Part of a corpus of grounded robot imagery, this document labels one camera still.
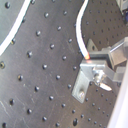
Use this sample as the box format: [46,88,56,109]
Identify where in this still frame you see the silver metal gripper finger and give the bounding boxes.
[98,37,128,83]

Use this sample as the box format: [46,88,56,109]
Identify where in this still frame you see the white cable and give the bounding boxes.
[75,0,92,61]

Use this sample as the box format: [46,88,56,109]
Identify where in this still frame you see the white edge strip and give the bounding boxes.
[0,0,31,56]

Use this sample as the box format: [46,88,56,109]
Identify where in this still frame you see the metal cable clip bracket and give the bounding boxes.
[71,38,113,104]

